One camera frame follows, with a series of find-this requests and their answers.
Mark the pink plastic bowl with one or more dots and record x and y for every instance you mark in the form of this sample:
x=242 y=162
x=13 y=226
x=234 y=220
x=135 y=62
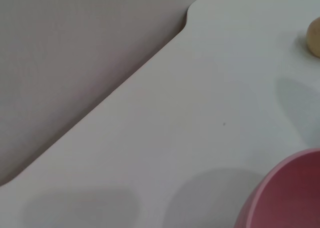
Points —
x=287 y=195

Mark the small beige bun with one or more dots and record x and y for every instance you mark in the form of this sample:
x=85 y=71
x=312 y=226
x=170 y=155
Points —
x=314 y=36

